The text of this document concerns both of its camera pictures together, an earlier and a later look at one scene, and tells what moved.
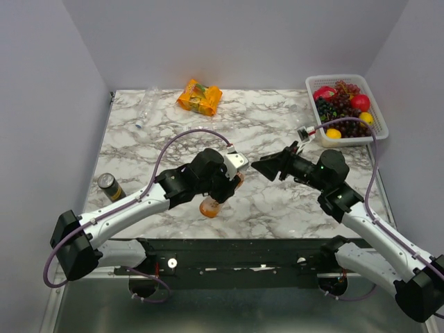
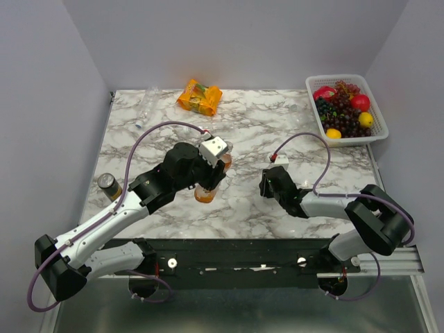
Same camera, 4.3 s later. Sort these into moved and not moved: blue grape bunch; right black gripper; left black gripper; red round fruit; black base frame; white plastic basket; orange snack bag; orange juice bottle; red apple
Moved: right black gripper; orange juice bottle; left black gripper
Not moved: white plastic basket; orange snack bag; red apple; blue grape bunch; red round fruit; black base frame
